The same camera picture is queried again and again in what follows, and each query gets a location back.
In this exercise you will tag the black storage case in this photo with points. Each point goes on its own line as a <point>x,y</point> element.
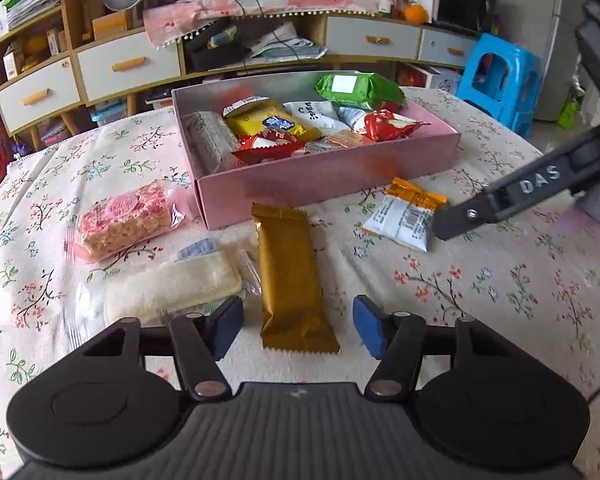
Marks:
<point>215,57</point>

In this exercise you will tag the clear glass jar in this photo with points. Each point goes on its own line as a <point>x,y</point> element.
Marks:
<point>387,4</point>

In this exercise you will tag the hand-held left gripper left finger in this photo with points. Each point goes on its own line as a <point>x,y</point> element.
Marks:
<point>227,322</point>

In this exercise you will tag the clear bin blue lid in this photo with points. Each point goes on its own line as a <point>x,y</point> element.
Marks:
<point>109,112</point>

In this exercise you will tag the grey refrigerator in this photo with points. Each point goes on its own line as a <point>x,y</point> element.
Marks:
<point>555,35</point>

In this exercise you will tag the wooden shelf cabinet white drawers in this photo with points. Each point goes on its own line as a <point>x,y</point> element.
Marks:
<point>125,67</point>

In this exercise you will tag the orange cracker packet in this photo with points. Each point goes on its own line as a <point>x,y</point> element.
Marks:
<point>347,139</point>

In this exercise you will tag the clear bin pink lid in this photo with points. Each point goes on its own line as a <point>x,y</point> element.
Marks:
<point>55,132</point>

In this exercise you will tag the blue plastic stool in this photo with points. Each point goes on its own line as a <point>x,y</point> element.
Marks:
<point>500,85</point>

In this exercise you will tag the pink cardboard box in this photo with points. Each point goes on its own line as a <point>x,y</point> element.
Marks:
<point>305,180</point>

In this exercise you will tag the floral tablecloth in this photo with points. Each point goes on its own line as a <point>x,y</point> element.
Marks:
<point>480,285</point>

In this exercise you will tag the yellow cardboard box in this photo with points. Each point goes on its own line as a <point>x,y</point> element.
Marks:
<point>111,24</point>

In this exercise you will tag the pink patterned cloth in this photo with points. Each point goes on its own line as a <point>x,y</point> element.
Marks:
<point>280,7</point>

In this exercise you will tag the white printed toy box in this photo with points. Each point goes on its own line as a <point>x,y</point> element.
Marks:
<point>430,79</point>

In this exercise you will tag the yellow cracker packet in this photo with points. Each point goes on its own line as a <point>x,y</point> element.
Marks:
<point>260,122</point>

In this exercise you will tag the black white microwave oven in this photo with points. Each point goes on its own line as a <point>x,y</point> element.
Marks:
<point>462,5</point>

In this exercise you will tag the green yellow cloth bundle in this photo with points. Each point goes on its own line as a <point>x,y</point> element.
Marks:
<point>222,37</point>

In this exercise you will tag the orange white snack packet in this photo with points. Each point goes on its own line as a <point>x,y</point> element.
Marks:
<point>400,217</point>

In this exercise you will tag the orange fruit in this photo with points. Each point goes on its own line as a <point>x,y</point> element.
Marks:
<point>415,12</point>

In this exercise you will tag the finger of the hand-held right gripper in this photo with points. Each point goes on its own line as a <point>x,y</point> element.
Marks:
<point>460,217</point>

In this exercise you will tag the gold snack bar packet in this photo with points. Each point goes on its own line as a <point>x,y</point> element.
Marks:
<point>290,280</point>

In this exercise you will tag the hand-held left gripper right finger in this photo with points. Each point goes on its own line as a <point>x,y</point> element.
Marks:
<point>367,325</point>

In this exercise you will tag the clear cream roll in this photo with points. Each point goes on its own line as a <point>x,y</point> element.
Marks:
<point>180,280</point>
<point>207,137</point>

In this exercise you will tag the pile of papers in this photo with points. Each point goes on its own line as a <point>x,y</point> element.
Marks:
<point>285,45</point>

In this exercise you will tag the green plastic bottle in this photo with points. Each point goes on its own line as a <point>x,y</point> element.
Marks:
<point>569,112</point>

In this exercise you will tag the red candy packet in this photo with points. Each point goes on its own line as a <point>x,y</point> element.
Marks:
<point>265,150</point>
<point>390,125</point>

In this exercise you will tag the pink nougat bar packet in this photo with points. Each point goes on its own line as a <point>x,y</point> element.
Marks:
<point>125,220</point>

